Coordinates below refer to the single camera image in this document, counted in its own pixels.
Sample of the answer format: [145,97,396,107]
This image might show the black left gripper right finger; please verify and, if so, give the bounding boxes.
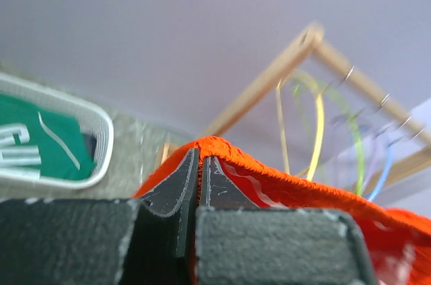
[195,157,377,284]

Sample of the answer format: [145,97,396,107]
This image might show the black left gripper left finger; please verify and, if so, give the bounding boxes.
[1,149,199,284]

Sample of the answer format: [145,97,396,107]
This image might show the yellow clothes hanger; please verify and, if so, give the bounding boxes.
[275,69,325,181]

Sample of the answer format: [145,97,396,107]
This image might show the orange shorts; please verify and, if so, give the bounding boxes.
[134,136,430,284]

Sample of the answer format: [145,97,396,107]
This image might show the blue clothes hanger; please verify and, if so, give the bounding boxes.
[362,127,397,201]

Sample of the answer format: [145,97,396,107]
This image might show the green clothes hanger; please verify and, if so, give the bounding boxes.
[292,80,365,195]

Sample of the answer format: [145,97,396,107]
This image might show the wooden hanger rack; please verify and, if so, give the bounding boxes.
[202,24,430,187]

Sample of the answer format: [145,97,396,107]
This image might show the white perforated plastic basket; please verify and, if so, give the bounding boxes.
[1,73,114,189]

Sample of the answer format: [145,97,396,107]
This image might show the green folded shirt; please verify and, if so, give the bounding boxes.
[1,94,94,181]

